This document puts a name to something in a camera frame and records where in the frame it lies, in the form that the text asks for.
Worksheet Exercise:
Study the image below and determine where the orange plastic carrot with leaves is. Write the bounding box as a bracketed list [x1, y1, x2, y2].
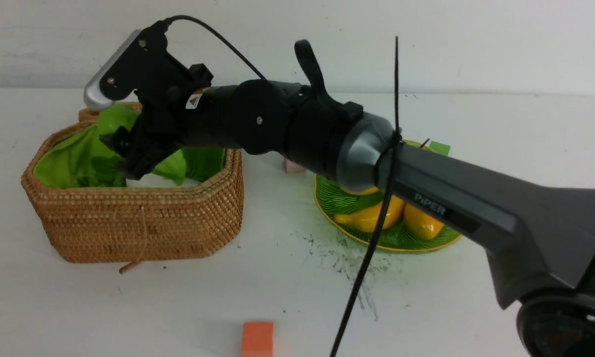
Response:
[77, 156, 127, 188]

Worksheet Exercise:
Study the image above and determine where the white plastic radish with leaves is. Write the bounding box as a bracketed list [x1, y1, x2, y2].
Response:
[96, 103, 224, 188]

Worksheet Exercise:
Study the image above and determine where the pink foam cube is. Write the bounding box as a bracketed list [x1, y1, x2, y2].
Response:
[283, 157, 307, 174]

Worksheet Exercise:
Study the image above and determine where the yellow plastic banana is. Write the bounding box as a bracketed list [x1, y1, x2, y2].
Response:
[333, 196, 406, 233]

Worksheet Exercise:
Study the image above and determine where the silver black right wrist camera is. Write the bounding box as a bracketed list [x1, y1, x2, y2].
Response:
[83, 20, 169, 111]

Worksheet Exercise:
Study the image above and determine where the woven wicker basket green lining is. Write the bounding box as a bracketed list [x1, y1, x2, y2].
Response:
[21, 109, 244, 273]

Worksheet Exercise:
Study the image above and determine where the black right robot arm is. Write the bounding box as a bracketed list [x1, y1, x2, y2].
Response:
[84, 64, 595, 357]

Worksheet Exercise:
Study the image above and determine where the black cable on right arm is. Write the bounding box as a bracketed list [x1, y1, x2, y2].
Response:
[161, 15, 267, 81]

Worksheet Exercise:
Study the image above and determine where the orange yellow plastic mango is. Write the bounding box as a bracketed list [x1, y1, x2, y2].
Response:
[402, 205, 445, 241]

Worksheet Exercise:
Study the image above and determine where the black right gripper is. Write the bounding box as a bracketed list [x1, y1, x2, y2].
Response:
[118, 63, 213, 179]

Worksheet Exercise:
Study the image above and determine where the green glass leaf plate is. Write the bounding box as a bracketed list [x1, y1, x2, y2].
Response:
[313, 138, 463, 254]

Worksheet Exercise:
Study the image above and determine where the green foam cube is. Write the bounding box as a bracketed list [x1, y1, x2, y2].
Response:
[427, 141, 451, 156]

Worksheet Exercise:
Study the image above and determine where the orange foam cube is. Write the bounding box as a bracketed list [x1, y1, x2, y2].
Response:
[241, 321, 274, 357]

